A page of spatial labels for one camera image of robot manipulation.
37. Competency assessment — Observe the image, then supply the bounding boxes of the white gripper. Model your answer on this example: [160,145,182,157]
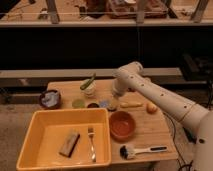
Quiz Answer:
[109,79,128,110]

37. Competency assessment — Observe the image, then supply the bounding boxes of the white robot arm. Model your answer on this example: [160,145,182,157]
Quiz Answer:
[111,61,213,171]

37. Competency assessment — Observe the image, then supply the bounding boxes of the yellow corn cob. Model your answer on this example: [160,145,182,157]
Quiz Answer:
[120,102,143,108]

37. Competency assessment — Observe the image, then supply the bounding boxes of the dark red grapes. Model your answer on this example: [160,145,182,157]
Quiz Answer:
[128,87,136,92]

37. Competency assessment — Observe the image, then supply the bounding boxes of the small dark brown dish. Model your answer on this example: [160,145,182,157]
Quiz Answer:
[87,103,100,108]

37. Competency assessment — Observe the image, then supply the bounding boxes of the orange clay bowl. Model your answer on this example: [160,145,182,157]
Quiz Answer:
[109,111,136,142]

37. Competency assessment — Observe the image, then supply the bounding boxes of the white cup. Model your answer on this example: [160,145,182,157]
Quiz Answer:
[82,82,96,98]

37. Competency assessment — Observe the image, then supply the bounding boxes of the green vegetable in cup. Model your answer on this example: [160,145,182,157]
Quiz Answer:
[80,73,96,90]

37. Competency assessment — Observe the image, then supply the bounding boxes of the small green dish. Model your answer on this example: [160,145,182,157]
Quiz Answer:
[72,99,85,108]

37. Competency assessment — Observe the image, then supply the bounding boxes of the silver metal fork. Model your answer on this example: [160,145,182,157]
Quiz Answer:
[88,127,96,163]

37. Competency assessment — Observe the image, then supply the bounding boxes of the yellow onion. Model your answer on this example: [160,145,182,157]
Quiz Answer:
[146,102,158,114]

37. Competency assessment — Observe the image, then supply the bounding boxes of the brown wooden block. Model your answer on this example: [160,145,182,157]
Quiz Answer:
[59,131,80,157]

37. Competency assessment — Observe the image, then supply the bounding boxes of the dark bowl with cloth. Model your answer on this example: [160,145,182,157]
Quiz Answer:
[39,89,61,110]

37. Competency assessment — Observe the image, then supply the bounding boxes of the yellow plastic tub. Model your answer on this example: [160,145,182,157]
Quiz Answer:
[16,108,111,171]

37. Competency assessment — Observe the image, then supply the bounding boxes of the white handled dish brush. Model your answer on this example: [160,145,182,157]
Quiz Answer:
[120,145,167,160]

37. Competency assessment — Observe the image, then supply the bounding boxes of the black cable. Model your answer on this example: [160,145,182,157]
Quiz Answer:
[163,111,196,171]

